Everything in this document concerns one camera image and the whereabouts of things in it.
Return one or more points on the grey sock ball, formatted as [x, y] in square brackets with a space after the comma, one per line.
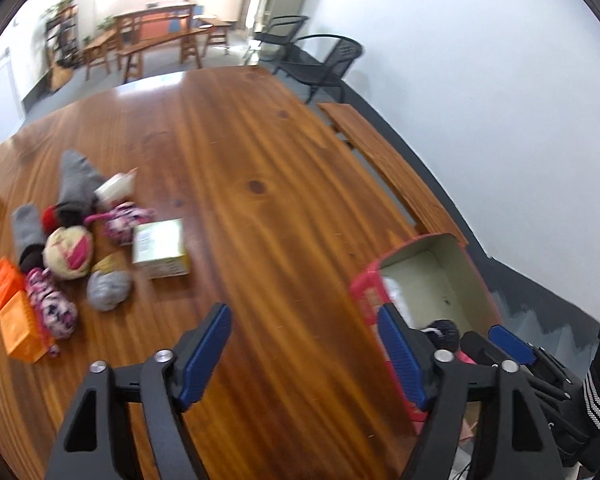
[107, 287]

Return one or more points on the long wooden bench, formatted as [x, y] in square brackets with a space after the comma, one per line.
[150, 45]

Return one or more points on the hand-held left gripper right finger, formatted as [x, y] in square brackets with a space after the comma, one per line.
[402, 355]

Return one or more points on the short grey sock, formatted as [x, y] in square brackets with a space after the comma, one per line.
[27, 232]

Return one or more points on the white and yellow carton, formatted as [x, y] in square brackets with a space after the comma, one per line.
[160, 247]

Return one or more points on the short wooden bench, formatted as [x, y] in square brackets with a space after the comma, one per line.
[100, 42]
[215, 24]

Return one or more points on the black metal shelf rack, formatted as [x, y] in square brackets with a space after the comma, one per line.
[62, 35]

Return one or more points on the orange box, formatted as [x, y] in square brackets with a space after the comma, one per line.
[2, 282]
[22, 327]

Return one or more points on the black sock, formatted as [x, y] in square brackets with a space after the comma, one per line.
[442, 332]

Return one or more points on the black metal armchair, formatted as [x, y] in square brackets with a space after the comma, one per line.
[285, 25]

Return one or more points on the straw broom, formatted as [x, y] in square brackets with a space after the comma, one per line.
[60, 77]

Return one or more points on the yellow rolled sock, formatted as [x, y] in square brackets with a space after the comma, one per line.
[105, 262]

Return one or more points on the long grey sock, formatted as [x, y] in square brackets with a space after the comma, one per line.
[77, 180]

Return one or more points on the small wooden table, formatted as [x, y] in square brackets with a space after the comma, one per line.
[155, 10]

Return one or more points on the black mesh-back metal chair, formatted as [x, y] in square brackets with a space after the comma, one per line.
[345, 55]

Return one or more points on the red fuzzy pompom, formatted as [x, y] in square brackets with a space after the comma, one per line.
[50, 217]

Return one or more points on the red and blue foam mats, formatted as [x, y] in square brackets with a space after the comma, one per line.
[162, 22]

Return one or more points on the green shelf plant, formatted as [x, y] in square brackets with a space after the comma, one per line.
[60, 7]

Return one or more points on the red cardboard box container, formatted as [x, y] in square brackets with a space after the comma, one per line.
[430, 270]

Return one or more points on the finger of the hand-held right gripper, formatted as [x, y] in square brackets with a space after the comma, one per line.
[512, 342]
[475, 347]

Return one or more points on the pink patterned fuzzy sock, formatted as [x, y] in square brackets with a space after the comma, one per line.
[125, 217]
[50, 305]

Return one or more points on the cream and pink sock ball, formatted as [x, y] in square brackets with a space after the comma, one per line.
[70, 252]

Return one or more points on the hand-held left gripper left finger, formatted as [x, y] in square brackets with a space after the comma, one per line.
[206, 347]

